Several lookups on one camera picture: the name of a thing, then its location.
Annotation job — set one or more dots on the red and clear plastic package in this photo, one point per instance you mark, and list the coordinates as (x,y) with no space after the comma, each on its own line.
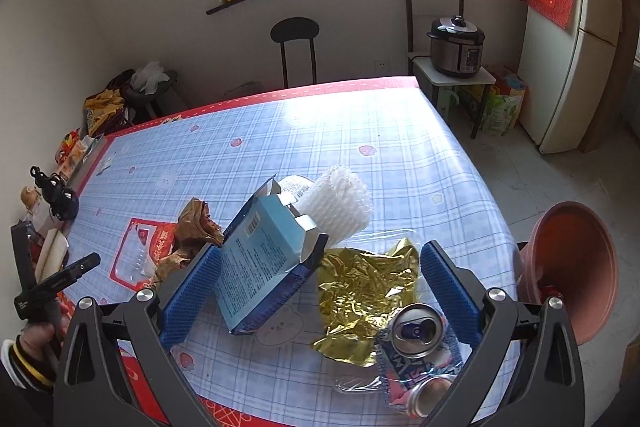
(135,257)

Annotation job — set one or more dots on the black figurine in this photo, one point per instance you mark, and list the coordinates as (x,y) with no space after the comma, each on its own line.
(60,199)

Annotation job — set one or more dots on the white wall socket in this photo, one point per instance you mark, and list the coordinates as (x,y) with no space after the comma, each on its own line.
(382,66)

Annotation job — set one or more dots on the person's left forearm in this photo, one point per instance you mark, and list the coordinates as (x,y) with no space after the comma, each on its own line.
(20,372)

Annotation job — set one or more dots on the crushed drink can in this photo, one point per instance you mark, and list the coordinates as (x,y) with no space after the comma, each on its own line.
(417,329)

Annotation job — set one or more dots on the person's left hand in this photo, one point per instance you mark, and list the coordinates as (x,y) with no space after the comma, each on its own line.
(37,339)

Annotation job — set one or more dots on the clear plastic bag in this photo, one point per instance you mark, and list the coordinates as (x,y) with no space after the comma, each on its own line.
(355,387)

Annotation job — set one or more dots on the black metal frame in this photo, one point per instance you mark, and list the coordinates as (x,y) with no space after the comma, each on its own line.
(407,17)

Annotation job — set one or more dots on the gold foil wrapper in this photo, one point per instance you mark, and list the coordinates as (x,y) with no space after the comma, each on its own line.
(360,297)

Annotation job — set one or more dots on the green and white bag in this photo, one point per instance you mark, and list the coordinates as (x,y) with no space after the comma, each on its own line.
(502,109)

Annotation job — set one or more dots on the blue plaid tablecloth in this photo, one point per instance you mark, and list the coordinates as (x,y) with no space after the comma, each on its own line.
(350,132)

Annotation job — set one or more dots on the dark bag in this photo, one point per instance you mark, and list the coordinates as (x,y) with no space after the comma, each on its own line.
(125,99)

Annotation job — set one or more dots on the small white side table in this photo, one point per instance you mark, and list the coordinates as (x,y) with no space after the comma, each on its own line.
(430,74)

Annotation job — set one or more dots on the red snack packets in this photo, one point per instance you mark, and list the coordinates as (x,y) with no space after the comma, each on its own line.
(70,146)

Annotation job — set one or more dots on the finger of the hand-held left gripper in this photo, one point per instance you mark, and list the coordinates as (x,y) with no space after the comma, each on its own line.
(22,252)
(75,269)

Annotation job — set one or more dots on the cream refrigerator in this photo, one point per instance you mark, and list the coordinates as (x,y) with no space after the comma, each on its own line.
(565,57)

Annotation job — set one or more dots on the pale green jug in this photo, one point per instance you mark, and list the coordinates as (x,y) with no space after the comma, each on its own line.
(446,101)

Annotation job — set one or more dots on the light blue cardboard box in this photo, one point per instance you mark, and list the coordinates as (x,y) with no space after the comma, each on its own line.
(260,257)

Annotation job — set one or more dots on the yellow snack bag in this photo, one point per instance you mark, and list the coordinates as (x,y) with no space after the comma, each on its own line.
(102,107)

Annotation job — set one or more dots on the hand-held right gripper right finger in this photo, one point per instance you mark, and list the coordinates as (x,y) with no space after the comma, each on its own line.
(450,297)

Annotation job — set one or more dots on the small doll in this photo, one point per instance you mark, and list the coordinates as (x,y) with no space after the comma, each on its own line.
(30,199)

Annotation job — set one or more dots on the electric pressure cooker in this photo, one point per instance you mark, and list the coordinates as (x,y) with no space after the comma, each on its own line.
(457,47)

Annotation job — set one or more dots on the terracotta plastic bin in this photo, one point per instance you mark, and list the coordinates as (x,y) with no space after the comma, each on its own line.
(575,257)

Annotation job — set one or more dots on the white plastic bag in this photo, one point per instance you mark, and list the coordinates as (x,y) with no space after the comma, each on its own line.
(147,76)

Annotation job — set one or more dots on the brown paper wrapper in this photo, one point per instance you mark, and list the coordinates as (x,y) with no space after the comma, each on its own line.
(192,222)

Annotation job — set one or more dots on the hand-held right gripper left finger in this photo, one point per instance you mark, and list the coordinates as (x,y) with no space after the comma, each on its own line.
(192,292)

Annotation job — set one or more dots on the beige packet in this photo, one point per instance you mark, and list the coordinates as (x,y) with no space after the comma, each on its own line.
(50,252)

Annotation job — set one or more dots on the white foam net sleeve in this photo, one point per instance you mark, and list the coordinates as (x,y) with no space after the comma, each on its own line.
(340,207)

